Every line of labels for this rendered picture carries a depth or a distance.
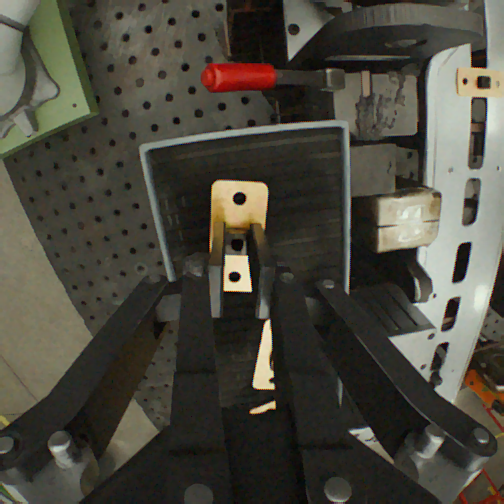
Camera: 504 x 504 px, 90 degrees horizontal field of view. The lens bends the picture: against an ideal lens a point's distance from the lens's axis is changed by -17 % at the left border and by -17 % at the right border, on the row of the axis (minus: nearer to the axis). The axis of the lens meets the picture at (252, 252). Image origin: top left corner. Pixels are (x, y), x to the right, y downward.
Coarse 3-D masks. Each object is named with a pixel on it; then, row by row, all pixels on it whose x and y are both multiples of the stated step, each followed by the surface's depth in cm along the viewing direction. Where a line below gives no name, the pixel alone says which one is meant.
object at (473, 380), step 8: (472, 376) 56; (480, 376) 55; (472, 384) 55; (480, 384) 54; (480, 392) 54; (488, 392) 51; (496, 392) 50; (488, 400) 52; (496, 400) 49; (496, 408) 49
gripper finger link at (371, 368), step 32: (320, 288) 13; (352, 320) 11; (352, 352) 11; (384, 352) 10; (352, 384) 10; (384, 384) 9; (416, 384) 8; (384, 416) 9; (416, 416) 7; (448, 416) 7; (384, 448) 8; (448, 448) 6; (480, 448) 6
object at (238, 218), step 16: (224, 192) 20; (256, 192) 20; (224, 208) 21; (240, 208) 21; (256, 208) 21; (240, 224) 21; (240, 256) 22; (240, 272) 23; (224, 288) 23; (240, 288) 23
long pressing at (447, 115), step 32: (448, 64) 31; (448, 96) 33; (448, 128) 35; (448, 160) 36; (448, 192) 38; (480, 192) 39; (448, 224) 40; (480, 224) 41; (416, 256) 42; (448, 256) 43; (480, 256) 43; (448, 288) 45; (480, 288) 46; (480, 320) 49; (448, 352) 51; (448, 384) 55
